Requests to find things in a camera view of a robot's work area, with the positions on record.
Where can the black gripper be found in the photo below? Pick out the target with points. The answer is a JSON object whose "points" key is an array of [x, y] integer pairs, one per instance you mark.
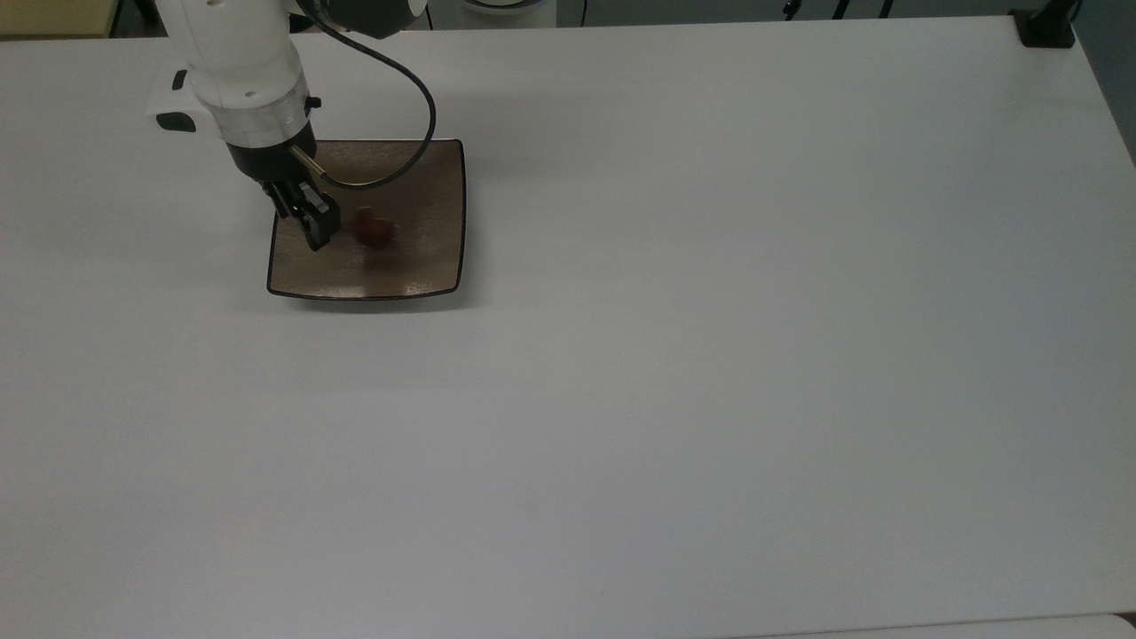
{"points": [[271, 160]]}

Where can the small round reddish-brown food item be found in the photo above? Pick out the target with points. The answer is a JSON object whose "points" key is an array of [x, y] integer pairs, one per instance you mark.
{"points": [[374, 231]]}

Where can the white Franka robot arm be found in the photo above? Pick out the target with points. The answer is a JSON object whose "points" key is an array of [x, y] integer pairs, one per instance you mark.
{"points": [[240, 62]]}

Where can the square brown ceramic plate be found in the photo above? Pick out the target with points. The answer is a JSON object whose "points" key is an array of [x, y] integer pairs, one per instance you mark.
{"points": [[422, 253]]}

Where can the white round base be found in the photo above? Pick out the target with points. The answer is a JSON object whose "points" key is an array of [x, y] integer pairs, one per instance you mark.
{"points": [[506, 11]]}

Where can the beige box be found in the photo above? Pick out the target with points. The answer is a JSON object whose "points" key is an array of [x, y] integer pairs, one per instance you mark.
{"points": [[53, 16]]}

